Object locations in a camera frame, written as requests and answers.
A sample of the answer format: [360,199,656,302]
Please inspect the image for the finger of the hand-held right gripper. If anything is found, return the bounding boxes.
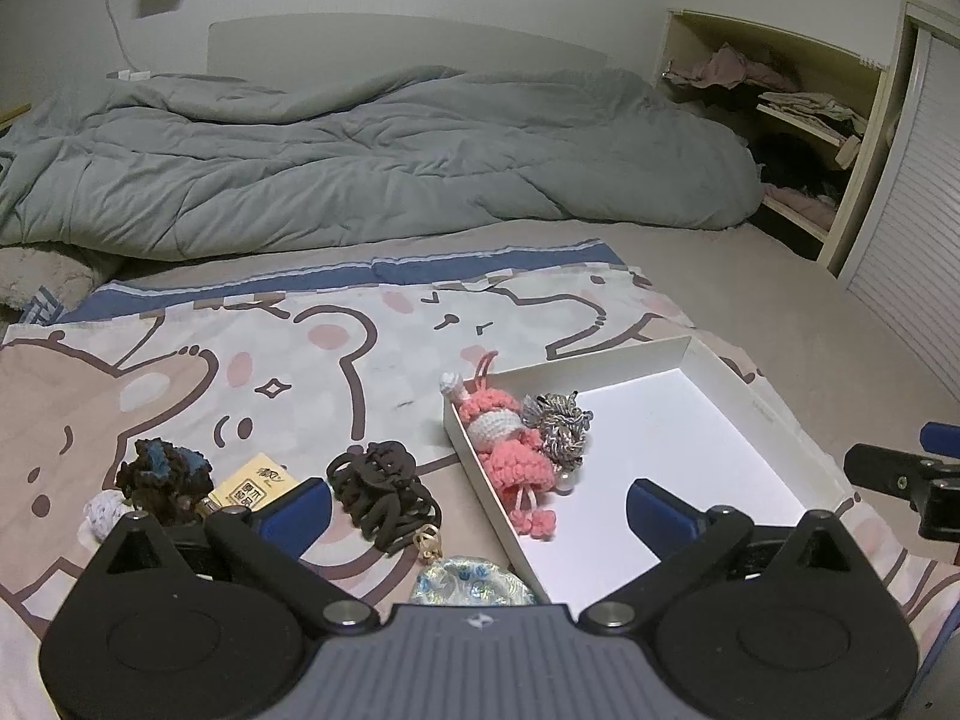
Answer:
[920,421,960,461]
[843,443,947,497]

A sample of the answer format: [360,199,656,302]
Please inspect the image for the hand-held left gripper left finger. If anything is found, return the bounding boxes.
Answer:
[94,476,380,629]

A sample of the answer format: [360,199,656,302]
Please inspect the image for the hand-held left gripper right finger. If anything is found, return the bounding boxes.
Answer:
[581,476,863,629]

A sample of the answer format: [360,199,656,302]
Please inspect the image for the yellow tissue pack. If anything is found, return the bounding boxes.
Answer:
[205,452,302,512]

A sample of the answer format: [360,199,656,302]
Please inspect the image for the white shallow box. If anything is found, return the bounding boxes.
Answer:
[440,335,865,608]

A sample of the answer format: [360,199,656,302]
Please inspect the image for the brown and blue crochet scrunchie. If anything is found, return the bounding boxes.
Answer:
[114,436,217,527]

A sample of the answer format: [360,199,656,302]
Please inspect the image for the grey yarn scrunchie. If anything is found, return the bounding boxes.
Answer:
[522,390,594,467]

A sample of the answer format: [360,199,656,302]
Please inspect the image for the printed cartoon blanket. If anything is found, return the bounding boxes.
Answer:
[0,240,960,720]

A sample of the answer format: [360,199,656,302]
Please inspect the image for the pink crochet doll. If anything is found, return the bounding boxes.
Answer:
[439,350,560,542]

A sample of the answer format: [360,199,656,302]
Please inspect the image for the blue floral shiny scrunchie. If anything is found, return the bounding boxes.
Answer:
[409,555,538,608]

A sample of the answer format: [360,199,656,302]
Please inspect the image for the beige bed sheet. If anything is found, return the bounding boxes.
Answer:
[112,216,960,466]

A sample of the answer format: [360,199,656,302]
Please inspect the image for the white slatted wardrobe door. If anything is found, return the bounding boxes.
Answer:
[835,0,960,407]

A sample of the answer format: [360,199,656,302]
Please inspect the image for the pink folded clothes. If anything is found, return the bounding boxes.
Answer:
[763,186,839,230]

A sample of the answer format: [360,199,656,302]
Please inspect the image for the cream open shelf unit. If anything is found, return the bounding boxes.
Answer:
[652,9,895,265]

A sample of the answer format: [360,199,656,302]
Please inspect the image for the dark clothes pile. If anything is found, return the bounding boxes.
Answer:
[748,130,857,200]

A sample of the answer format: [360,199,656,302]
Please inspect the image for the beige fluffy blanket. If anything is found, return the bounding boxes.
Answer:
[0,244,125,313]

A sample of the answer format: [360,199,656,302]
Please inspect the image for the beige folded clothes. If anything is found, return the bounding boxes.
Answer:
[757,90,865,130]

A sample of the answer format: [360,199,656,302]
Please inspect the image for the grey duvet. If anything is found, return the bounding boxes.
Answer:
[0,64,763,265]

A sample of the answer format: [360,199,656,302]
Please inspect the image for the pink clothes pile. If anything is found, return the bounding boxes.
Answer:
[663,43,800,92]

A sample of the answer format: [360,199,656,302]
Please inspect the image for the pale headboard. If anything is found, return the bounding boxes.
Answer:
[206,13,609,81]

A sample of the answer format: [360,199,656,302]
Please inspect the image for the dark brown hair ties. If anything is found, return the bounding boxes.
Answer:
[325,440,444,551]

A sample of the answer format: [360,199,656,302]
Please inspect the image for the white cable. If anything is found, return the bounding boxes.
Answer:
[93,0,140,76]

